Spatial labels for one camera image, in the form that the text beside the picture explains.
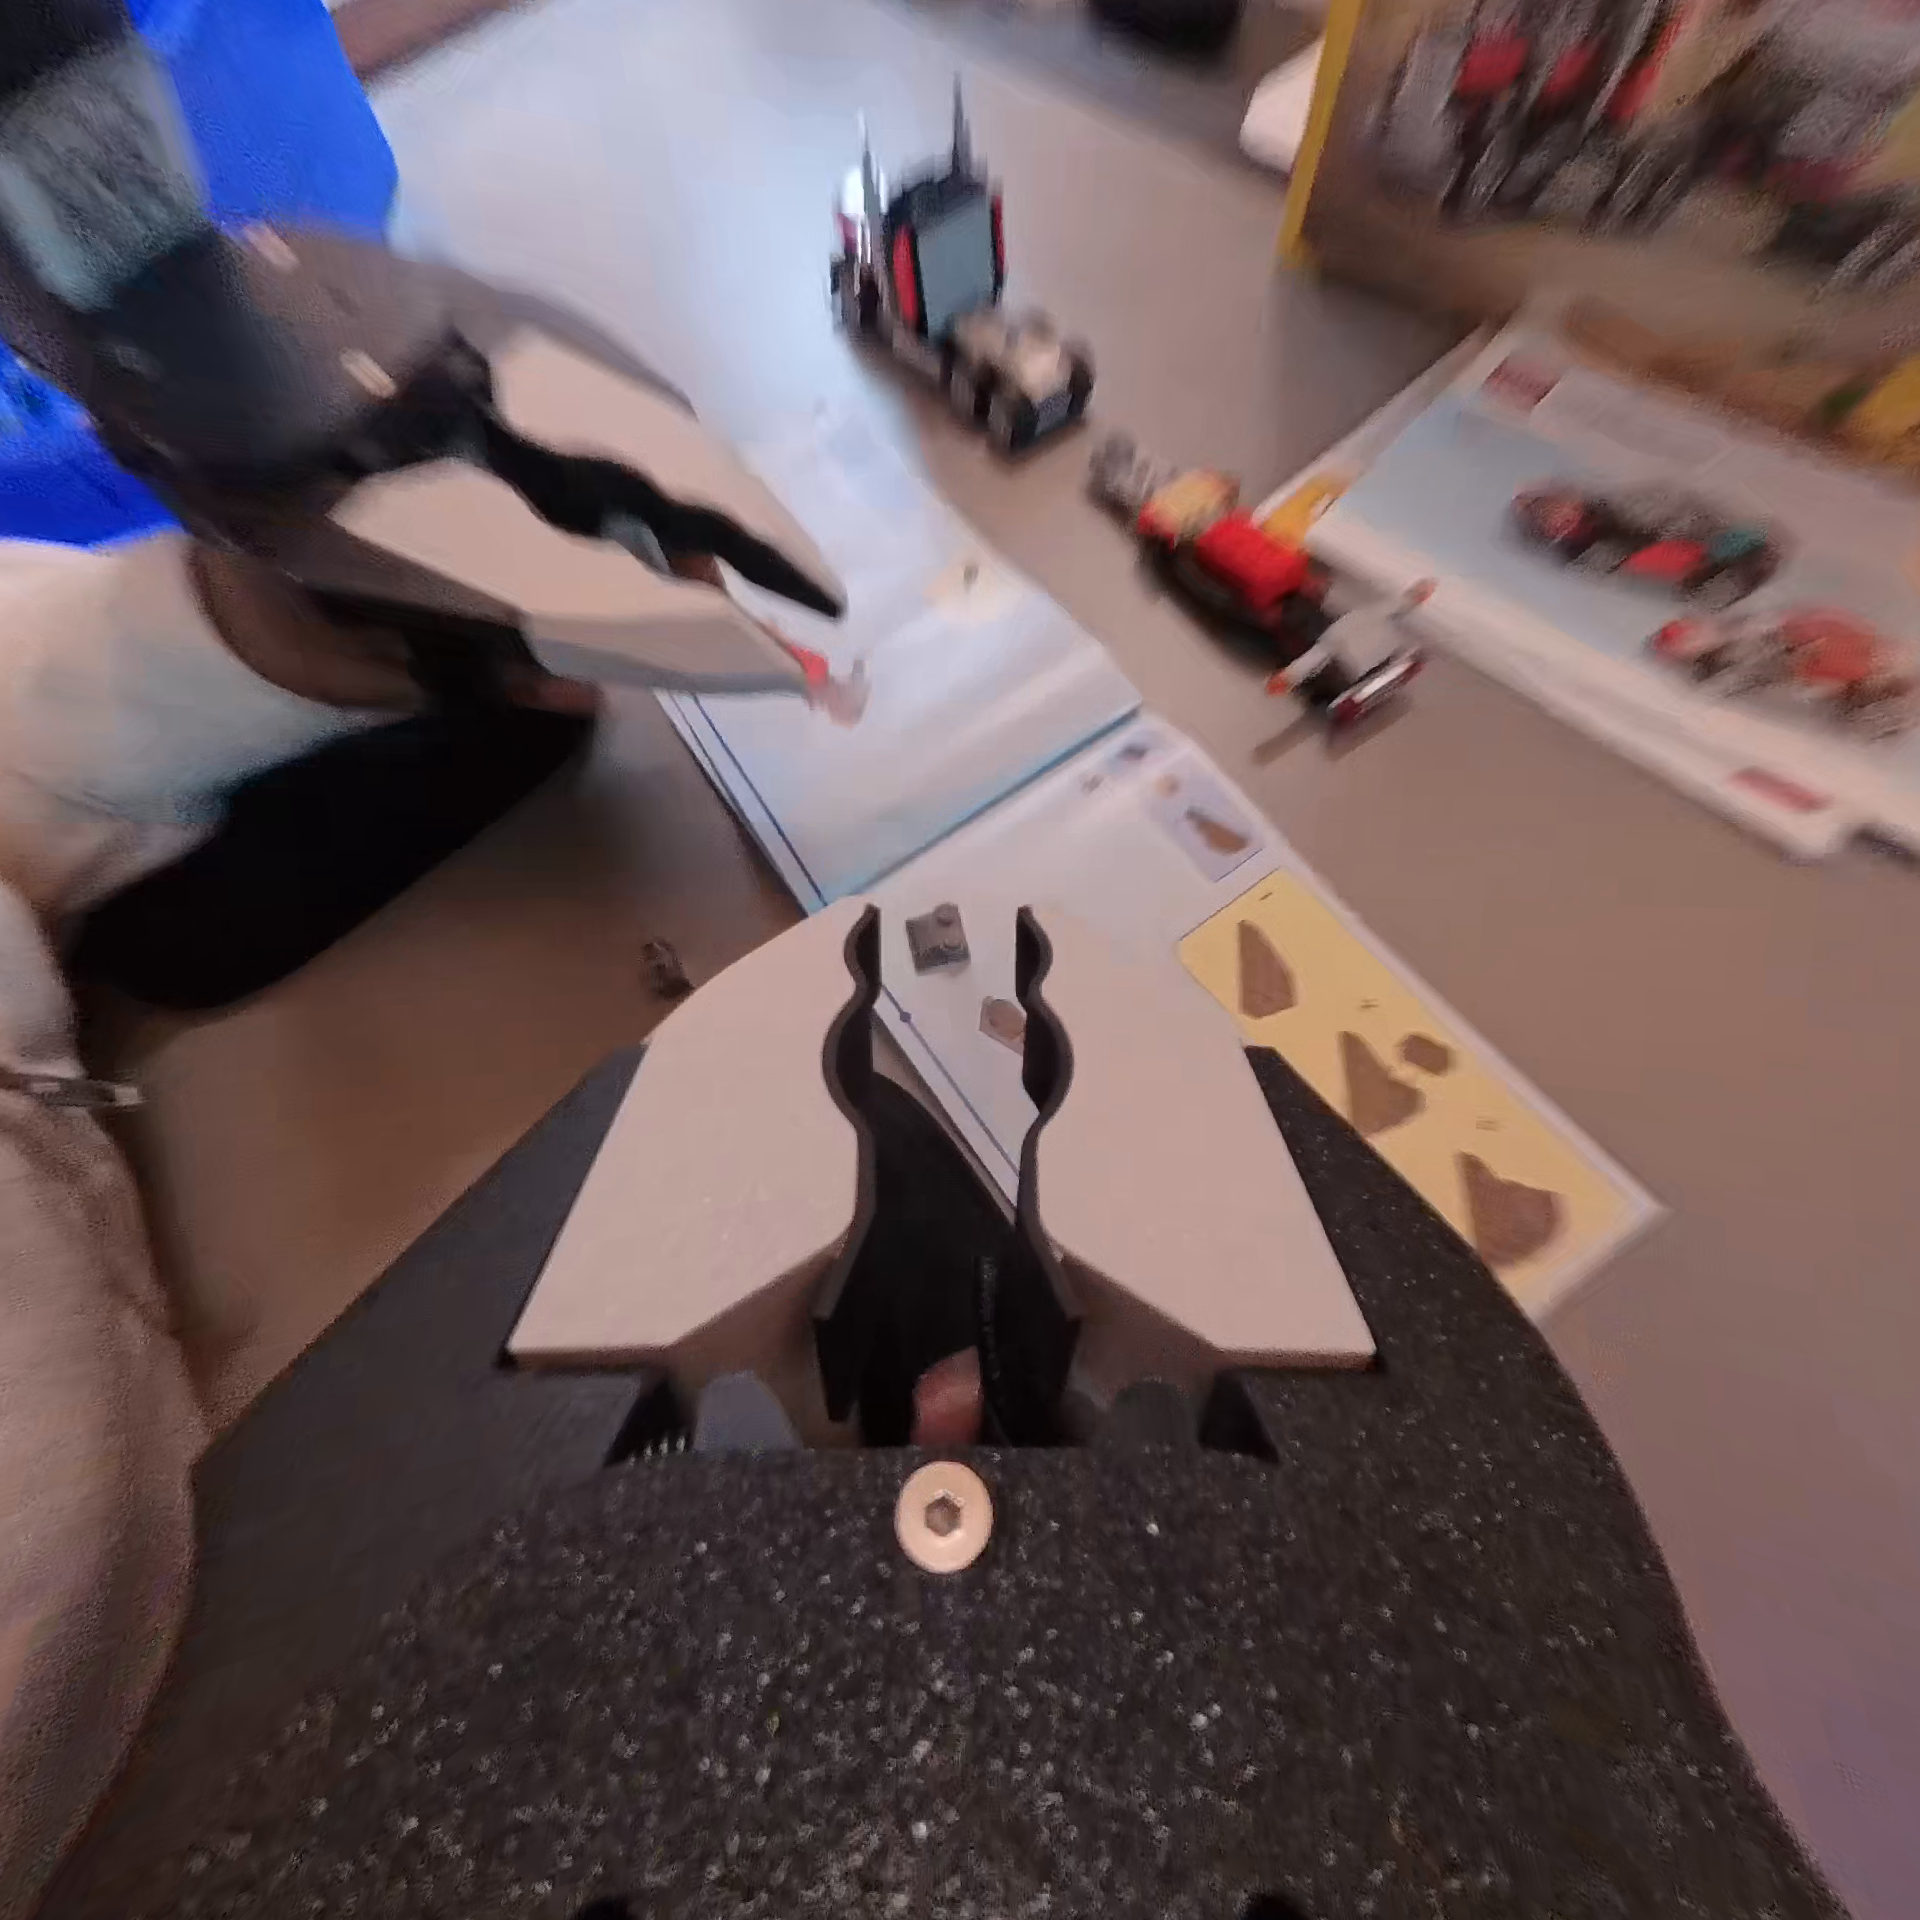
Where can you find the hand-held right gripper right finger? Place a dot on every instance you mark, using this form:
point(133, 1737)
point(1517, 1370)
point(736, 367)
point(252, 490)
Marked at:
point(1184, 1184)

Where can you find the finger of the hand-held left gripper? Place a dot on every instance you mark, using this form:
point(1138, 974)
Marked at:
point(599, 406)
point(495, 555)

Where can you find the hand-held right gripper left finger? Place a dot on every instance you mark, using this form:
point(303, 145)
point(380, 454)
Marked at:
point(692, 1171)

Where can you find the small grey lego piece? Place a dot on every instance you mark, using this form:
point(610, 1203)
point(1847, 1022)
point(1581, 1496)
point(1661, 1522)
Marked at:
point(643, 542)

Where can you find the blue plastic bin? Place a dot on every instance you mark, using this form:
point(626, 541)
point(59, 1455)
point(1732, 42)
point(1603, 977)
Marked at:
point(284, 105)

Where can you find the person's left forearm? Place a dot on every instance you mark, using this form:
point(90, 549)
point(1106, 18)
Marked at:
point(135, 721)

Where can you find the small dark lego piece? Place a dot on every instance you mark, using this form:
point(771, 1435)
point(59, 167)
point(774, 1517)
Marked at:
point(667, 969)

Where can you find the small grey lego wedge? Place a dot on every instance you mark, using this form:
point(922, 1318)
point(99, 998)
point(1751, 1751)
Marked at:
point(1002, 1022)

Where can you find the small grey lego plate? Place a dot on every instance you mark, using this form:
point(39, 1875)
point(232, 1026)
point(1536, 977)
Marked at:
point(938, 941)

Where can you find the black and red lego truck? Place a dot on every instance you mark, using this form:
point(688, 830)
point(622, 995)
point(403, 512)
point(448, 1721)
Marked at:
point(955, 283)

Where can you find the open lego instruction booklet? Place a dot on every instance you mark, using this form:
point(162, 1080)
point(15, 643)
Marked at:
point(931, 721)

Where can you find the small white lego assembly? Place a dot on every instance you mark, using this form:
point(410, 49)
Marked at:
point(1350, 661)

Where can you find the red lego vehicle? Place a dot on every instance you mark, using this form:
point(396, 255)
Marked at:
point(1231, 555)

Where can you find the closed lego instruction booklet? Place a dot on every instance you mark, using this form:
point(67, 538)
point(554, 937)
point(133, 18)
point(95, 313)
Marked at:
point(1651, 600)

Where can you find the yellow lego box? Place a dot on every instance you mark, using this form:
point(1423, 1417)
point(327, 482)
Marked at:
point(1621, 149)

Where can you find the person's left hand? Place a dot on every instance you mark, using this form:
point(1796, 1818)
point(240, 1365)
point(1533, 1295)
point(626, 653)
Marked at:
point(284, 646)

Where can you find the black mesh pad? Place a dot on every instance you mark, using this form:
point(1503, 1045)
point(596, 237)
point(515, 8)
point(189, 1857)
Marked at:
point(317, 856)

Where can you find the person's beige clothing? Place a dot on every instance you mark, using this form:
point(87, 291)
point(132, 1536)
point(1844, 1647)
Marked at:
point(76, 1425)

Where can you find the black box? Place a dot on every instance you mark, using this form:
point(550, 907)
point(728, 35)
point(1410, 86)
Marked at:
point(1166, 21)

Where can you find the white round dish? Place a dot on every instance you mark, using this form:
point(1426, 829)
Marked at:
point(1279, 105)

